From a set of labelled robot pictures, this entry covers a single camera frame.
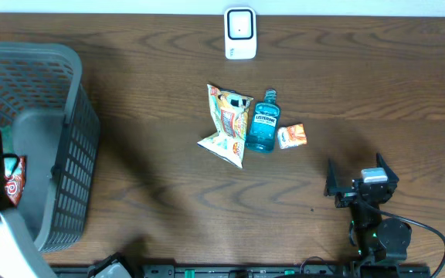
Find grey plastic shopping basket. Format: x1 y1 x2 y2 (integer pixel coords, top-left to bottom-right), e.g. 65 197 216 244
0 42 100 253

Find teal mouthwash bottle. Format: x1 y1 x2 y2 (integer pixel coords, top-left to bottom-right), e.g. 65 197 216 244
246 89 280 153

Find light blue wipes pack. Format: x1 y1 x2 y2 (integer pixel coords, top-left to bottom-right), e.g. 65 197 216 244
0 125 14 154

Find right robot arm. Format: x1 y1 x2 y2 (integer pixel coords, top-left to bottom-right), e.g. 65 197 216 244
324 154 412 277

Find yellow snack bag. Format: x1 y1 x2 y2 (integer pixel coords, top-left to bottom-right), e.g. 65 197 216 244
197 84 253 169

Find orange tissue pack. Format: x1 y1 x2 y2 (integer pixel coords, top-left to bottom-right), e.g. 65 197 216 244
277 124 307 149

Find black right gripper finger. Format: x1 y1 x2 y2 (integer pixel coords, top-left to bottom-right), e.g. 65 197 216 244
324 159 353 196
376 153 399 184

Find white barcode scanner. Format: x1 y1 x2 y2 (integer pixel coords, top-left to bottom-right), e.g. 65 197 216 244
224 7 257 60

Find red snack packet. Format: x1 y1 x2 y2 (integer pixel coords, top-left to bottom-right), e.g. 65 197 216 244
4 156 26 205

